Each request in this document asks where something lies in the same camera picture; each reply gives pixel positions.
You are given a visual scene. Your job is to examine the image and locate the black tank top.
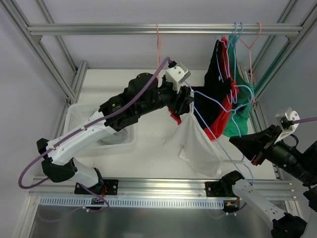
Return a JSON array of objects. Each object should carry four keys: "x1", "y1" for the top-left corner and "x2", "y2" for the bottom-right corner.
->
[{"x1": 192, "y1": 41, "x2": 231, "y2": 129}]

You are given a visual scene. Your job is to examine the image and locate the light blue hanger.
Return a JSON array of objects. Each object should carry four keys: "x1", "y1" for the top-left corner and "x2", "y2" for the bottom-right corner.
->
[{"x1": 183, "y1": 79, "x2": 256, "y2": 185}]

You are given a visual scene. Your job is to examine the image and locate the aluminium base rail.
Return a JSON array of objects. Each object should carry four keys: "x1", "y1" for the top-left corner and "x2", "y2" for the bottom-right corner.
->
[{"x1": 28, "y1": 178, "x2": 297, "y2": 201}]

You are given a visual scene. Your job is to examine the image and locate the red tank top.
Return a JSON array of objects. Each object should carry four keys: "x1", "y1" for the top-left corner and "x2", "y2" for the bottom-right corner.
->
[{"x1": 168, "y1": 36, "x2": 239, "y2": 141}]

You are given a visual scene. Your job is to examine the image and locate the grey tank top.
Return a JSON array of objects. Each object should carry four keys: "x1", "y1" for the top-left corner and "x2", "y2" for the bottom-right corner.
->
[{"x1": 101, "y1": 129, "x2": 128, "y2": 145}]

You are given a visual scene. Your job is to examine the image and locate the green tank top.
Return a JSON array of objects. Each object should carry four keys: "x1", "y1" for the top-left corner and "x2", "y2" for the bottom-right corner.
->
[{"x1": 223, "y1": 35, "x2": 254, "y2": 137}]

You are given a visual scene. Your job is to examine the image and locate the aluminium frame posts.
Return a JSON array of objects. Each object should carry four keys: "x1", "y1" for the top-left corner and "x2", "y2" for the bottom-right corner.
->
[
  {"x1": 0, "y1": 0, "x2": 88, "y2": 105},
  {"x1": 251, "y1": 0, "x2": 317, "y2": 132}
]

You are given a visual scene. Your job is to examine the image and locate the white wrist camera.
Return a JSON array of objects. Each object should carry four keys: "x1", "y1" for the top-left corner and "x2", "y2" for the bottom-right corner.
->
[
  {"x1": 275, "y1": 107, "x2": 300, "y2": 142},
  {"x1": 165, "y1": 61, "x2": 191, "y2": 93}
]

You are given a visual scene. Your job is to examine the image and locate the white plastic basket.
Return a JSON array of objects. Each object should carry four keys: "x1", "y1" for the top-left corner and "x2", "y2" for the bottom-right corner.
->
[{"x1": 63, "y1": 102, "x2": 137, "y2": 150}]

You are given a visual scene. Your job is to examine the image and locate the white slotted cable duct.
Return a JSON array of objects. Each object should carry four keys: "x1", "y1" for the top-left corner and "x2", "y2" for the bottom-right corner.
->
[{"x1": 39, "y1": 196, "x2": 224, "y2": 210}]

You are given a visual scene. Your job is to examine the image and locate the pink hanger with green top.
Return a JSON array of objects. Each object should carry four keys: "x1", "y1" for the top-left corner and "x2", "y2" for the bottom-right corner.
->
[{"x1": 237, "y1": 22, "x2": 263, "y2": 106}]

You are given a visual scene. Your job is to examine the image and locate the aluminium frame left posts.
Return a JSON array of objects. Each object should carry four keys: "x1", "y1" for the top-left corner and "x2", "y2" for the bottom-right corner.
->
[{"x1": 0, "y1": 0, "x2": 88, "y2": 105}]

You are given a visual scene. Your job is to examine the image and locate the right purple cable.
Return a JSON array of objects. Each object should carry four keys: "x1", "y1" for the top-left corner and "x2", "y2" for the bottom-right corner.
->
[{"x1": 279, "y1": 116, "x2": 317, "y2": 131}]

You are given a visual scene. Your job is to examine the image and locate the aluminium hanging rail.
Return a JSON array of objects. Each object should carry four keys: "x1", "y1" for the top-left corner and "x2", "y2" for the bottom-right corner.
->
[{"x1": 27, "y1": 23, "x2": 303, "y2": 36}]

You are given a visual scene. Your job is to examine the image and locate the aluminium frame right posts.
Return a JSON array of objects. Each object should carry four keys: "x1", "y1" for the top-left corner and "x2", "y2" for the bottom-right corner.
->
[{"x1": 251, "y1": 0, "x2": 317, "y2": 132}]

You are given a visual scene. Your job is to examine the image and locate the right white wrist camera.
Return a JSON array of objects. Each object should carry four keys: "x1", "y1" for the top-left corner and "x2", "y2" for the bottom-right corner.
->
[{"x1": 275, "y1": 107, "x2": 300, "y2": 142}]

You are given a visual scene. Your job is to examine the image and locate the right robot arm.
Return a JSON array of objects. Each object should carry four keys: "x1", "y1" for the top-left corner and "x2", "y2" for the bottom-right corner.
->
[{"x1": 217, "y1": 125, "x2": 317, "y2": 238}]

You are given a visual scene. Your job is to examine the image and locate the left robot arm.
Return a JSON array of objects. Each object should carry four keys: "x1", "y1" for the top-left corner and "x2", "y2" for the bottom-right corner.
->
[{"x1": 37, "y1": 69, "x2": 194, "y2": 194}]

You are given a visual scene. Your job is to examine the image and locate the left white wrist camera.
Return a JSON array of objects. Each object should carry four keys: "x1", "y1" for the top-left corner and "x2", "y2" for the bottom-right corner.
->
[{"x1": 165, "y1": 61, "x2": 191, "y2": 93}]

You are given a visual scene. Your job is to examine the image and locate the white tank top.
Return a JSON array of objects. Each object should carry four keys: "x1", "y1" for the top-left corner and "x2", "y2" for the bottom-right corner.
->
[{"x1": 162, "y1": 102, "x2": 223, "y2": 178}]

